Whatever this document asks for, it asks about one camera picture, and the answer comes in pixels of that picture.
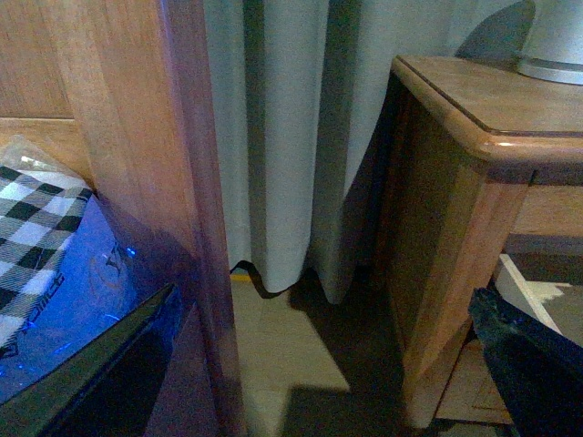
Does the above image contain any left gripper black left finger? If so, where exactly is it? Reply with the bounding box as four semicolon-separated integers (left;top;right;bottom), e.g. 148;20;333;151
1;284;182;436

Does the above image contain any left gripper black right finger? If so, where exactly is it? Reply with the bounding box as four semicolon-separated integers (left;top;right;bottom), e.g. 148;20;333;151
468;288;582;436

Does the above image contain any wooden drawer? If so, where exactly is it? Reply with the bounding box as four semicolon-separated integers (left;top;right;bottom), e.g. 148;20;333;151
493;253;582;345

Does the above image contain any blue plastic package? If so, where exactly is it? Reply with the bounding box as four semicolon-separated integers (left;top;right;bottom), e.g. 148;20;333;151
1;135;147;402

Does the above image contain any black white checkered cloth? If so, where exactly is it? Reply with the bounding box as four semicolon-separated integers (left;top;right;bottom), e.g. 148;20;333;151
1;166;93;357

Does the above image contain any wooden nightstand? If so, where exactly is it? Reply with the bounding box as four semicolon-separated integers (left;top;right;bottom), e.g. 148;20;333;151
377;56;582;431

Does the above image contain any white cylindrical air purifier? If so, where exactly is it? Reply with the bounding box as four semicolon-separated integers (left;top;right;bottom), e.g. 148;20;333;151
517;0;582;86

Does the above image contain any grey curtain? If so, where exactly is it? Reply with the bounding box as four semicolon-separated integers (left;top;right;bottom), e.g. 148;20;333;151
204;1;536;304

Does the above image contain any wooden bed frame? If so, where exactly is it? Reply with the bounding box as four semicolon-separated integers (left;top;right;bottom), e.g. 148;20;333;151
1;1;246;436

